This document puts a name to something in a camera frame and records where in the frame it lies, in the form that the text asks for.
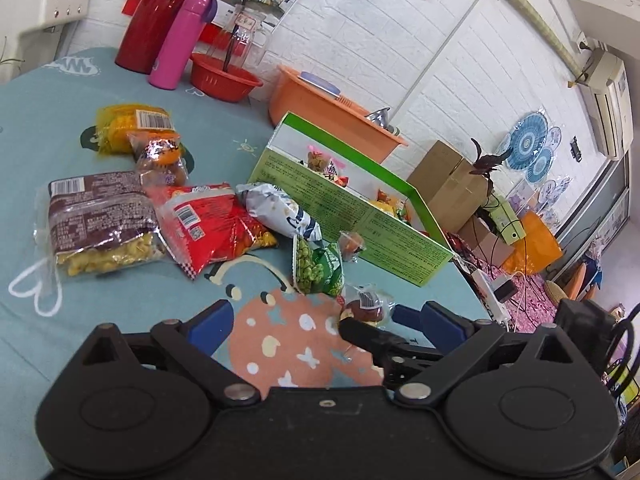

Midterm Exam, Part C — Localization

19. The purple leaf plant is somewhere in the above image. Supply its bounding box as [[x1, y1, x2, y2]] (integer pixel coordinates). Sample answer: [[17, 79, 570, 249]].
[[470, 137, 514, 187]]

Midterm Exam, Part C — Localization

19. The large blue patterned wall disc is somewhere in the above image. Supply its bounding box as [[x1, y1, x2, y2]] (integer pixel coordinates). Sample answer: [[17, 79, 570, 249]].
[[505, 111, 549, 171]]

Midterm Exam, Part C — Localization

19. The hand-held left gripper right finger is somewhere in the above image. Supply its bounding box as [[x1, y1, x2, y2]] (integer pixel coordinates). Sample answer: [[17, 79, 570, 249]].
[[394, 301, 583, 406]]

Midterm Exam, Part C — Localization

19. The brown popcorn snack bag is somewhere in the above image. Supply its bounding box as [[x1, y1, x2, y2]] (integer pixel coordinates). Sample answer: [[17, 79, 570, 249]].
[[34, 171, 169, 279]]

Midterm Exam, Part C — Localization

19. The light green box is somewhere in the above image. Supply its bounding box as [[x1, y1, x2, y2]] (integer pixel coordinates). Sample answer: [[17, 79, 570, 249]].
[[487, 195, 527, 247]]

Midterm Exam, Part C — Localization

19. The small brown snack packet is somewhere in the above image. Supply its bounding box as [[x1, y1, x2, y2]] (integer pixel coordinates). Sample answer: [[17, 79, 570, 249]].
[[127, 132, 190, 187]]

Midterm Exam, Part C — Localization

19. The wall pipe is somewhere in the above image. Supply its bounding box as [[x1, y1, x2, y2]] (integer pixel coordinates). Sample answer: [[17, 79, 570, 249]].
[[462, 0, 593, 78]]

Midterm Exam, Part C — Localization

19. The medium blue patterned wall disc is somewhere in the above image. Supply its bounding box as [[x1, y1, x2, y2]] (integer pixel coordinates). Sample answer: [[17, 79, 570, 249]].
[[525, 147, 554, 187]]

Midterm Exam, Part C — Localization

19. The red plastic basin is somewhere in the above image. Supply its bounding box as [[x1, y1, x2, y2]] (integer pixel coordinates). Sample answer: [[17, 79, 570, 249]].
[[190, 52, 264, 104]]

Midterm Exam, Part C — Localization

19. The light blue lid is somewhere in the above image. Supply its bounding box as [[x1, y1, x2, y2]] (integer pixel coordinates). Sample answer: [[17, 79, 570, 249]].
[[299, 72, 342, 99]]

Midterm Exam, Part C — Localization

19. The red snack bag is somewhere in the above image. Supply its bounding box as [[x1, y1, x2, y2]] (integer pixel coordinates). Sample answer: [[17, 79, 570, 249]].
[[150, 184, 279, 281]]

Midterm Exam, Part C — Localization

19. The white air conditioner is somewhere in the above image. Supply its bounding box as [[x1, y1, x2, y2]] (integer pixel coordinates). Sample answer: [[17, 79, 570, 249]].
[[579, 47, 635, 162]]

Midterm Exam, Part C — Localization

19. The puffy yellow snack packet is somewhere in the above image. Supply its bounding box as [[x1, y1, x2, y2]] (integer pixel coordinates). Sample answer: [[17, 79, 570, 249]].
[[382, 200, 412, 224]]

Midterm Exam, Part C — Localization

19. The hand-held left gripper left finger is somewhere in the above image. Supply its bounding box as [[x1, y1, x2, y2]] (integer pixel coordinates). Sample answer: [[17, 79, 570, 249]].
[[75, 300, 261, 408]]

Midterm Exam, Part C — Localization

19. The orange plastic tub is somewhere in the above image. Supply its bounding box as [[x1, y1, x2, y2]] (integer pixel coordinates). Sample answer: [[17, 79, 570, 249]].
[[269, 65, 409, 164]]

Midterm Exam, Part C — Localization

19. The grey white snack bag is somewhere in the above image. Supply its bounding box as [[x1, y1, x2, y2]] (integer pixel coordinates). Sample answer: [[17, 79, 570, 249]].
[[236, 182, 324, 252]]

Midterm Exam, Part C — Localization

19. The green pea snack packet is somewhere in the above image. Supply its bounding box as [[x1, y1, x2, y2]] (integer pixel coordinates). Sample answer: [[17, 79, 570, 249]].
[[291, 235, 347, 297]]

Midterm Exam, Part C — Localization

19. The metal bowl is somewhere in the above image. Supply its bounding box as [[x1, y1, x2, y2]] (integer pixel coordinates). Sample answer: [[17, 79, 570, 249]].
[[365, 106, 394, 129]]

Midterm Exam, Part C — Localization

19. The small clear pastry packet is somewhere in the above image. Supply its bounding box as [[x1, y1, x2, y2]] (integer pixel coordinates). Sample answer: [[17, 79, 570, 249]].
[[340, 285, 397, 327], [339, 230, 367, 264]]

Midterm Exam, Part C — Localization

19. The brown cardboard box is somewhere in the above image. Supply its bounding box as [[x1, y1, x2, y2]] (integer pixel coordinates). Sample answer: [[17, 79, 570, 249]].
[[406, 140, 489, 234]]

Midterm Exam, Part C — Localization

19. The black cable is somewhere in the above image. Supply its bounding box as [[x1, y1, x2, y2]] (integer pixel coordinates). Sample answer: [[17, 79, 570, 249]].
[[599, 305, 640, 403]]

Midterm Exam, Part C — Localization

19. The red thermos jug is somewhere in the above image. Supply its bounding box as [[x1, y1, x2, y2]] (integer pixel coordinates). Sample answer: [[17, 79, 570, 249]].
[[115, 0, 212, 74]]

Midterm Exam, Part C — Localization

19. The white power strip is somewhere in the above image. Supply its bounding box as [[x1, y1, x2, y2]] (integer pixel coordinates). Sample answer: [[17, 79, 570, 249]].
[[470, 269, 514, 332]]

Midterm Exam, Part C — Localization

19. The pink thermos bottle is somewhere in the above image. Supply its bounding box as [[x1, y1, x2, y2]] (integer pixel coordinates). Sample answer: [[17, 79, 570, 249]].
[[148, 0, 219, 91]]

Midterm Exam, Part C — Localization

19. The glass pitcher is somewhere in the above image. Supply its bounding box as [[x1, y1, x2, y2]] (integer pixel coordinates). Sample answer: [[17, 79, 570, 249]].
[[210, 5, 274, 69]]

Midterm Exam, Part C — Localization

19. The green cardboard box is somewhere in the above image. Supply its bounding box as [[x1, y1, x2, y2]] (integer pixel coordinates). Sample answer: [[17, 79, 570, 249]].
[[248, 112, 455, 288]]

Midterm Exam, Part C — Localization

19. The orange bag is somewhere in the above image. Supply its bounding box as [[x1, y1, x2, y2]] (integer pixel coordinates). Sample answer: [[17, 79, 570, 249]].
[[502, 211, 564, 277]]

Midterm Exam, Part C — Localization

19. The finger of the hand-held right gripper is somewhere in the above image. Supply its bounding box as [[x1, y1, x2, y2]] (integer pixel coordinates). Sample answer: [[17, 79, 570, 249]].
[[339, 316, 448, 387], [391, 305, 427, 327]]

